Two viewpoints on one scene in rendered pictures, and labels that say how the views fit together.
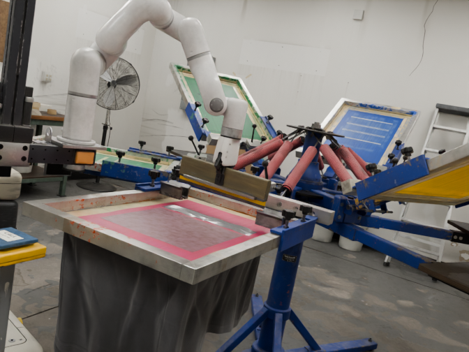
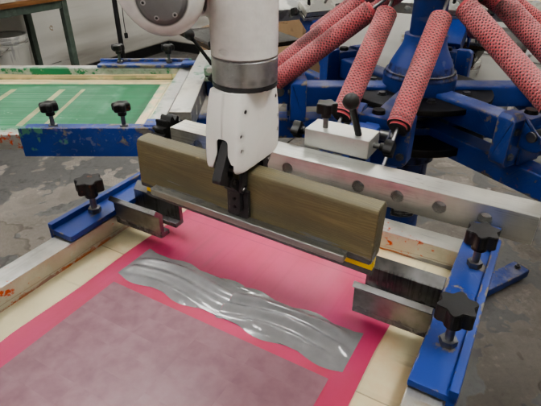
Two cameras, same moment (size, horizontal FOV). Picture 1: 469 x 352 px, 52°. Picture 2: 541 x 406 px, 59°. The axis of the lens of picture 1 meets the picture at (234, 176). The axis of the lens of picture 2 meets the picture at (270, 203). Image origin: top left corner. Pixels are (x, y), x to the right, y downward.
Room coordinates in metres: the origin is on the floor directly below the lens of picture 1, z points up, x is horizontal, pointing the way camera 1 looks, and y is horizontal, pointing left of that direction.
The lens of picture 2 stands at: (1.12, -0.02, 1.41)
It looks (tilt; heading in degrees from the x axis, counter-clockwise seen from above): 31 degrees down; 3
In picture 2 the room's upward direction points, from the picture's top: straight up
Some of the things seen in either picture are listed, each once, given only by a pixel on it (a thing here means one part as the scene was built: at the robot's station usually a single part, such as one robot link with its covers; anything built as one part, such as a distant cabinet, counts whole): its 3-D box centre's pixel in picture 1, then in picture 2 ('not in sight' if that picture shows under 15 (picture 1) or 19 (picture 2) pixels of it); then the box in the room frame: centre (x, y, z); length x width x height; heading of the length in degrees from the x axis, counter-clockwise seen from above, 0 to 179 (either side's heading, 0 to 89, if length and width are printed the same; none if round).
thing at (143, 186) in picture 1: (163, 191); (133, 203); (1.84, 0.26, 0.98); 0.30 x 0.05 x 0.07; 153
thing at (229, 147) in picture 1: (227, 149); (245, 118); (1.67, 0.04, 1.20); 0.10 x 0.07 x 0.11; 153
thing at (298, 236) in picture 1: (293, 232); (457, 316); (1.58, -0.23, 0.98); 0.30 x 0.05 x 0.07; 153
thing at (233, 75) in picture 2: (232, 132); (248, 65); (1.67, 0.04, 1.26); 0.09 x 0.07 x 0.03; 153
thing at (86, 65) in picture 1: (86, 72); not in sight; (1.61, 0.55, 1.37); 0.13 x 0.10 x 0.16; 8
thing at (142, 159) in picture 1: (130, 146); (84, 70); (2.39, 0.55, 1.05); 1.08 x 0.61 x 0.23; 93
